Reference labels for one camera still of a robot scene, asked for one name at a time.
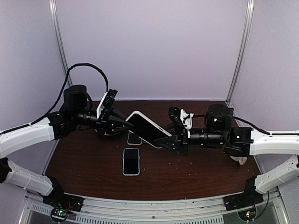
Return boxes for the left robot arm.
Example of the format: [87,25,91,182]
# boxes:
[0,84,133,209]

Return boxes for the round status board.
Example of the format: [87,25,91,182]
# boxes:
[50,208,69,222]
[238,208,257,222]

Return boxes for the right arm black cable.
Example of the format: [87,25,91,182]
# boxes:
[193,113,299,136]

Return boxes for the white phone case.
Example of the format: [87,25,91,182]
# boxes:
[126,111,172,148]

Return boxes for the phone in pink case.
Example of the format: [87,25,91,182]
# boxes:
[127,132,142,146]

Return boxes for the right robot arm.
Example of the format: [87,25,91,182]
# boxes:
[154,104,299,211]

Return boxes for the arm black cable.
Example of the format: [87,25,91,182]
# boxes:
[0,63,110,135]
[193,113,299,136]

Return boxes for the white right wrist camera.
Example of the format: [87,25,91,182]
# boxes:
[168,107,194,130]

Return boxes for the cream ribbed mug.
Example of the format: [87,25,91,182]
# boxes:
[230,156,247,166]

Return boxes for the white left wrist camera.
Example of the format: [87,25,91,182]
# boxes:
[96,89,118,119]

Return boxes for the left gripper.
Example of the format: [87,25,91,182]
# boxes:
[72,105,134,138]

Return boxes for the phone in blue case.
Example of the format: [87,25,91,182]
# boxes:
[122,148,140,176]

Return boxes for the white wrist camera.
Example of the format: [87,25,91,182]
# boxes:
[168,107,194,130]
[96,89,118,119]

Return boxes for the left round status board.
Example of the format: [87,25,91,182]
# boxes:
[50,208,69,222]

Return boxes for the front aluminium rail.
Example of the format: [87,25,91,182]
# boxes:
[20,183,289,224]

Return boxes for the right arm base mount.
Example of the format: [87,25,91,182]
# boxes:
[223,193,264,211]

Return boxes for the right aluminium frame post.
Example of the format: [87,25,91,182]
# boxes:
[226,0,255,105]

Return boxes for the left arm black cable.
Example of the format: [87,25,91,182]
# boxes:
[0,63,110,135]

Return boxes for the left aluminium frame post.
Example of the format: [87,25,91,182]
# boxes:
[49,0,69,77]

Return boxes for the right round status board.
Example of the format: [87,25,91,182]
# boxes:
[238,208,257,222]

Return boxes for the aluminium frame post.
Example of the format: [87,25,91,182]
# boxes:
[226,0,255,105]
[49,0,69,77]

